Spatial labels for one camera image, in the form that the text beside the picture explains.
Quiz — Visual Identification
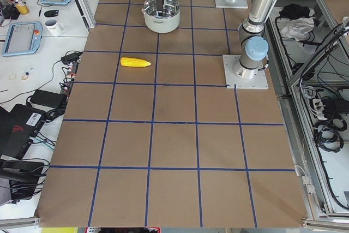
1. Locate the glass pot lid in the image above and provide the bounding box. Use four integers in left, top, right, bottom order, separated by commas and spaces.
142, 0, 180, 18

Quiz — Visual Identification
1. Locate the pale green metal pot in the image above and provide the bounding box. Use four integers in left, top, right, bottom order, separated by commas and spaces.
142, 0, 180, 33

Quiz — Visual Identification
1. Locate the yellow corn cob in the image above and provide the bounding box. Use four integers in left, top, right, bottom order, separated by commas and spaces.
120, 57, 152, 68

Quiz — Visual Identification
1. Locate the white mug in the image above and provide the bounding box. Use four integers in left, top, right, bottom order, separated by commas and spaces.
45, 19, 65, 37

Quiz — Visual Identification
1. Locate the black power adapter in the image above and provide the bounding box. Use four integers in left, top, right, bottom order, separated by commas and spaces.
61, 51, 82, 64

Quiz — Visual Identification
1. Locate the black round desk object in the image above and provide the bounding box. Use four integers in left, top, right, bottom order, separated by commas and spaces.
44, 9, 59, 17

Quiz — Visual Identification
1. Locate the black cloth bundle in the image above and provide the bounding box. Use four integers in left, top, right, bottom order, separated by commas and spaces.
279, 3, 310, 20

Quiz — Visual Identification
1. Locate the yellow toy on desk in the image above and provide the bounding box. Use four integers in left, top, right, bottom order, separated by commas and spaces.
13, 0, 30, 15

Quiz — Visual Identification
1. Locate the white cloth bundle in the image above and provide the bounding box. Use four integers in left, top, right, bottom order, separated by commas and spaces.
280, 18, 315, 41

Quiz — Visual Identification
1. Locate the near blue teach pendant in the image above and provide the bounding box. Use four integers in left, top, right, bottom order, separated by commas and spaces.
2, 21, 43, 57

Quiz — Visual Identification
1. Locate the black laptop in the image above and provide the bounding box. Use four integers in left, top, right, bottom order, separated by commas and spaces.
1, 104, 46, 159

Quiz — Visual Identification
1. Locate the coiled black cable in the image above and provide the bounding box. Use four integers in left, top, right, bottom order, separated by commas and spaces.
313, 118, 345, 153

